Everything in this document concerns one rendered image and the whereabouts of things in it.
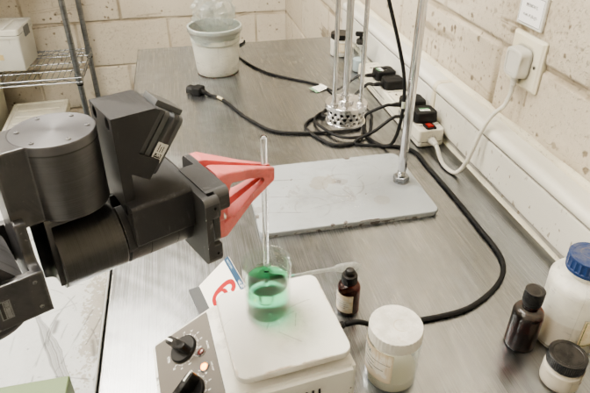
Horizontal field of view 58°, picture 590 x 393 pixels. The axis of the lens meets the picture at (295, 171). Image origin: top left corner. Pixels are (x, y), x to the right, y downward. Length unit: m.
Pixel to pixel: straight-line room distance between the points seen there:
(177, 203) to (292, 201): 0.49
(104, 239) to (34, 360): 0.34
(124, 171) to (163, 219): 0.05
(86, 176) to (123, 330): 0.37
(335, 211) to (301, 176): 0.12
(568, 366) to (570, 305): 0.07
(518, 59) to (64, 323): 0.76
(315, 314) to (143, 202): 0.26
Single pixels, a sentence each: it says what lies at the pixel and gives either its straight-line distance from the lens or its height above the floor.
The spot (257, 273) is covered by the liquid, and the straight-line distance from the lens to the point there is 0.58.
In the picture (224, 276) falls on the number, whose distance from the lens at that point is 0.73.
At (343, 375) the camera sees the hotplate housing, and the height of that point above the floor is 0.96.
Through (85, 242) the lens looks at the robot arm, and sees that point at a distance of 0.42.
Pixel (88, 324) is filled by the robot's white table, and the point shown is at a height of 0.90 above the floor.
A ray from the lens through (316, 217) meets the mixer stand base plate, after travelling 0.85.
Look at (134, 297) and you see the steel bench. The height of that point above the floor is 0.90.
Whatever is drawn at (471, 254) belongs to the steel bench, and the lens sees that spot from 0.84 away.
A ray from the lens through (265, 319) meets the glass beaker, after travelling 0.57.
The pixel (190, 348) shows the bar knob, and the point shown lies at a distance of 0.61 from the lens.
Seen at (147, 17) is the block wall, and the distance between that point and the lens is 2.86.
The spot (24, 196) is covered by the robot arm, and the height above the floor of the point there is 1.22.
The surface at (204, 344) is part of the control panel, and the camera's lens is 0.61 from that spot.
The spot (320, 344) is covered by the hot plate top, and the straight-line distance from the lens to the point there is 0.57.
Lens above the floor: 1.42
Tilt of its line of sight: 32 degrees down
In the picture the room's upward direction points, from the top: straight up
